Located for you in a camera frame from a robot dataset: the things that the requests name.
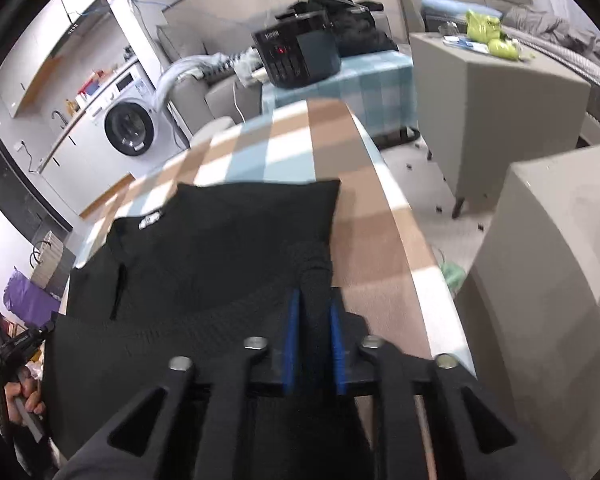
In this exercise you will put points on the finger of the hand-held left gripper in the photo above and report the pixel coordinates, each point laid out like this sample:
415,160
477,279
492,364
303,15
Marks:
42,334

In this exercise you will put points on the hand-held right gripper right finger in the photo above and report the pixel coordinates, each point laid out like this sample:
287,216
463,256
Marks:
337,350

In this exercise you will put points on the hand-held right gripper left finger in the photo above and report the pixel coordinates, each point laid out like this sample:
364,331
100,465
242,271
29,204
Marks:
291,340

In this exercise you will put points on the black ribbed sweater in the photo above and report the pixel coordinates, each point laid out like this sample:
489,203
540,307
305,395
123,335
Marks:
205,240

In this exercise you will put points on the grey white clothes pile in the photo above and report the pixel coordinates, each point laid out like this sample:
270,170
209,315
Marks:
180,70

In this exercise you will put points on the person's left hand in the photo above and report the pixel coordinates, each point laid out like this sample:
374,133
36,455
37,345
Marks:
27,390

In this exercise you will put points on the purple bag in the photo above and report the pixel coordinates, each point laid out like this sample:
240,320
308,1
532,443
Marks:
25,300

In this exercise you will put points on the wicker basket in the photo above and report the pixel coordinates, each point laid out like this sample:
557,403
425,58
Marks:
52,260

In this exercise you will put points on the green plastic bag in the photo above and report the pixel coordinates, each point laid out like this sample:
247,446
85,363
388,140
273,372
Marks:
452,275

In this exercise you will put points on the black glossy cabinet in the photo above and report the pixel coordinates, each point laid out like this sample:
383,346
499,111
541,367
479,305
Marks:
15,185

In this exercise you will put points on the white counter cabinet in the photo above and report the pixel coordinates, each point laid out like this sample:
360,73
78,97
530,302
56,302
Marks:
90,170

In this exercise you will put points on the metal faucet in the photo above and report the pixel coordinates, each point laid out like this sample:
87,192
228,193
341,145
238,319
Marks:
60,117

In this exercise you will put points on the white washing machine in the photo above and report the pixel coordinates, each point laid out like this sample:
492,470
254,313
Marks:
130,127

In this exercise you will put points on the teal checkered cloth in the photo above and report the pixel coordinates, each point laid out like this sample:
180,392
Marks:
375,90

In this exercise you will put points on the black electric pressure cooker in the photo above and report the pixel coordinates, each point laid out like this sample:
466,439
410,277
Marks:
305,55

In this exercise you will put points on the green plush toy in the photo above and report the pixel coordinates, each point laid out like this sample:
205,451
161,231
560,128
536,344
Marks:
482,25

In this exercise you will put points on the blue striped cushion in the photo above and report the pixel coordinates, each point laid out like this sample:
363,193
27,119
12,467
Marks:
450,10

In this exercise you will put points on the grey blanket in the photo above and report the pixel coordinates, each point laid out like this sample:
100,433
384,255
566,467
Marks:
555,25

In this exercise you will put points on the white wall cabinet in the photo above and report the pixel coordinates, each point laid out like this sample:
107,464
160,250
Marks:
35,60

